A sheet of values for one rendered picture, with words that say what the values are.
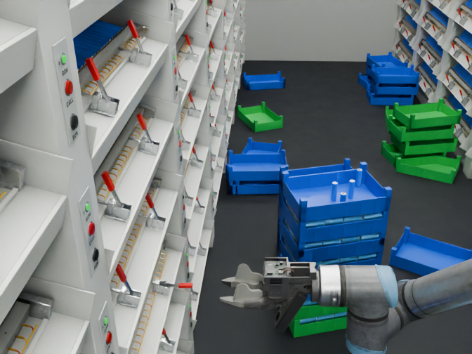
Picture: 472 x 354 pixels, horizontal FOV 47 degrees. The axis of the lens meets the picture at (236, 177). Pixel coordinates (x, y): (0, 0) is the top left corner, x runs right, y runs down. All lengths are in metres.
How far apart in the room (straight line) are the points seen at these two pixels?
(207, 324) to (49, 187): 1.44
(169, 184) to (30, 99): 0.85
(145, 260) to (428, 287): 0.62
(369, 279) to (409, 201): 1.69
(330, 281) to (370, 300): 0.09
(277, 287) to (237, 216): 1.45
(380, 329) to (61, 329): 0.73
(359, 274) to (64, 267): 0.67
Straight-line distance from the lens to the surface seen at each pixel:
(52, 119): 0.64
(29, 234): 0.61
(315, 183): 1.89
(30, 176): 0.68
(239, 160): 2.93
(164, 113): 1.37
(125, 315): 1.08
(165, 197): 1.42
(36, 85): 0.63
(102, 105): 0.89
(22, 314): 0.76
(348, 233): 1.79
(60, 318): 0.79
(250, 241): 2.44
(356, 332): 1.27
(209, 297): 2.16
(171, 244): 1.56
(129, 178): 1.10
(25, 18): 0.61
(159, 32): 1.31
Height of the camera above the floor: 1.40
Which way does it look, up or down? 28 degrees down
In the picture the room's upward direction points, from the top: 1 degrees counter-clockwise
